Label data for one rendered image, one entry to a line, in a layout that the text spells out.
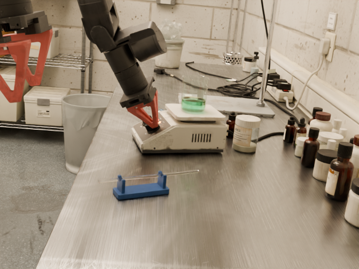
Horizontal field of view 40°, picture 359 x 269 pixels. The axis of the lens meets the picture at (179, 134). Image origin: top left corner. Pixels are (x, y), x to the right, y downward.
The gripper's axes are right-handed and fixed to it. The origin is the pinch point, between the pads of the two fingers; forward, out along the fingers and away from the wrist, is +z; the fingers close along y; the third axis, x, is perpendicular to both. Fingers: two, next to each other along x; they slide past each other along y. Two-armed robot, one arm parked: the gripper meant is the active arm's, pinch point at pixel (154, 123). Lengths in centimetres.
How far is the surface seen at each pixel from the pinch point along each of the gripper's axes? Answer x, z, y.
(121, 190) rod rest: 1.2, -1.4, -28.0
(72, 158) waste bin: 103, 60, 137
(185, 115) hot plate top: -7.0, 1.3, 1.6
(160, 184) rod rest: -3.7, 2.6, -23.0
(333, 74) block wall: -43, 24, 46
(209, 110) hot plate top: -11.1, 4.9, 8.3
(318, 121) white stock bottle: -34.0, 18.6, 11.5
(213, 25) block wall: 14, 46, 249
